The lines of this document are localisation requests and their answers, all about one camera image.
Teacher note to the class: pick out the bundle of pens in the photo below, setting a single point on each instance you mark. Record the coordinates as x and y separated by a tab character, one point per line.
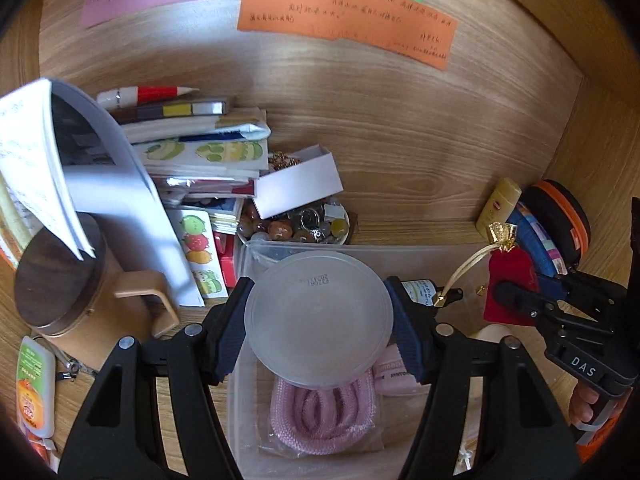
70	367

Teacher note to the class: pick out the wooden desktop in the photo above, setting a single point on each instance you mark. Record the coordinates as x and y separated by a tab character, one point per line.
415	232

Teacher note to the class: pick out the round frosted plastic container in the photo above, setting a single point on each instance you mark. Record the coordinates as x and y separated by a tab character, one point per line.
320	320

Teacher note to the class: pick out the red packet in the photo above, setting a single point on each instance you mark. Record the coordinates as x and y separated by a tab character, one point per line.
227	265

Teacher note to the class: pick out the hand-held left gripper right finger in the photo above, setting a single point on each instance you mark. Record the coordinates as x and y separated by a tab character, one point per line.
405	330

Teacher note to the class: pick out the red and white marker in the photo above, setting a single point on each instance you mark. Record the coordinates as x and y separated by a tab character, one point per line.
155	94

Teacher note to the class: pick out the white tube orange green label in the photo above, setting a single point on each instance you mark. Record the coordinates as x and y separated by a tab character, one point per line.
32	385

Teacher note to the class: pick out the person's right forearm orange sleeve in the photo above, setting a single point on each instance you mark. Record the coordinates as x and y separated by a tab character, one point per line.
597	445

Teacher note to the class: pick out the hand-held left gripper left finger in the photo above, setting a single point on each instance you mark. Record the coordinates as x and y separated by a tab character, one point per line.
230	330

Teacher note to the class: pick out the blue pencil pouch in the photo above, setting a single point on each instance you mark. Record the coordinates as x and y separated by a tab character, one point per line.
537	240

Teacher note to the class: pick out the orange paper note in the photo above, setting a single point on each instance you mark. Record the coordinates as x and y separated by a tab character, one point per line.
345	10

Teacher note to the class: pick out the red embroidered pouch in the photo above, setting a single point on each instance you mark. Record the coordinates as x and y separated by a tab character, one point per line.
510	270

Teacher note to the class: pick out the clear plastic storage box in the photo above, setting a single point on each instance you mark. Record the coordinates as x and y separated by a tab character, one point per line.
360	250

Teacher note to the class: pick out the black round case orange zipper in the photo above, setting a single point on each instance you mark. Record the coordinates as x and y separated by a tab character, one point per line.
565	215

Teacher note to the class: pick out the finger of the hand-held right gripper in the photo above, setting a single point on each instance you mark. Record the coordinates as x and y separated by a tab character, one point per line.
595	285
520	300

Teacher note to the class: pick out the fruit sticker sheet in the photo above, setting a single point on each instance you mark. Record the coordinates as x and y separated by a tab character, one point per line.
197	250

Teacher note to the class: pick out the small cream yellow bottle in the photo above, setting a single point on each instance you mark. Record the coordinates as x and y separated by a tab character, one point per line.
500	200

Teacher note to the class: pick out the small white cardboard box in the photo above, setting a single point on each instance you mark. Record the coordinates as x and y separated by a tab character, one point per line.
300	185

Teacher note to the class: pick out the orange lip balm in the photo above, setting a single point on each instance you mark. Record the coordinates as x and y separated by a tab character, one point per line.
40	447

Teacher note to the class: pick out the white folded paper sheet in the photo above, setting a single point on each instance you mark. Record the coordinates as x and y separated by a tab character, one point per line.
30	150

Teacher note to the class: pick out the stack of books and packets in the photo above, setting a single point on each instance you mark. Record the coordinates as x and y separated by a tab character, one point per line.
200	130

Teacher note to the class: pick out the person's right hand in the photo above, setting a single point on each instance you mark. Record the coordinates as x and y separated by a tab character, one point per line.
582	405

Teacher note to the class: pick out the wooden shelf board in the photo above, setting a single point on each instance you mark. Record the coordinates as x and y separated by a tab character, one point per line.
575	20

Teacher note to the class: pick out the brown ceramic mug with lid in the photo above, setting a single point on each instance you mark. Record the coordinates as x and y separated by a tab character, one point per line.
60	280

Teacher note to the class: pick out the small dark bottle white label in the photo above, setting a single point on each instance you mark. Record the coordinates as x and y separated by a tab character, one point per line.
422	292

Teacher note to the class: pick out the pink packet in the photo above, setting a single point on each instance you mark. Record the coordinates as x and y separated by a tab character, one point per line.
395	375

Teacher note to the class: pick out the white bowl of beads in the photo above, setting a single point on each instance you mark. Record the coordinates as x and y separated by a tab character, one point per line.
285	230

